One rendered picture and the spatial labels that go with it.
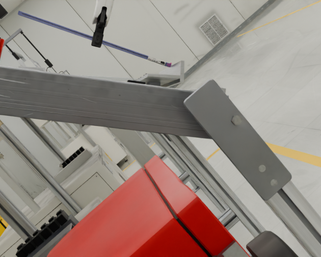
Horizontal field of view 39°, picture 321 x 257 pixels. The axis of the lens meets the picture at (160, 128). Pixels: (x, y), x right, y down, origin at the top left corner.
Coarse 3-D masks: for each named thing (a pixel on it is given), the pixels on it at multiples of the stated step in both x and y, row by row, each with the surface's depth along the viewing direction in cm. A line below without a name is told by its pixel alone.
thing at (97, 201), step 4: (96, 200) 126; (100, 200) 128; (88, 204) 130; (92, 204) 125; (96, 204) 121; (84, 208) 129; (88, 208) 125; (92, 208) 121; (80, 212) 129; (84, 212) 124; (88, 212) 120; (76, 216) 127; (80, 216) 124; (84, 216) 120; (80, 220) 119
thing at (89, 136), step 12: (24, 60) 608; (36, 120) 546; (48, 120) 563; (48, 132) 613; (84, 132) 550; (96, 132) 556; (108, 132) 578; (60, 144) 619; (72, 144) 554; (84, 144) 555; (96, 144) 557; (108, 144) 559; (120, 144) 623; (120, 156) 562
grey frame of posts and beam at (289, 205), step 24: (192, 144) 133; (0, 192) 128; (216, 192) 136; (288, 192) 60; (24, 216) 131; (240, 216) 137; (288, 216) 60; (312, 216) 60; (24, 240) 129; (312, 240) 61
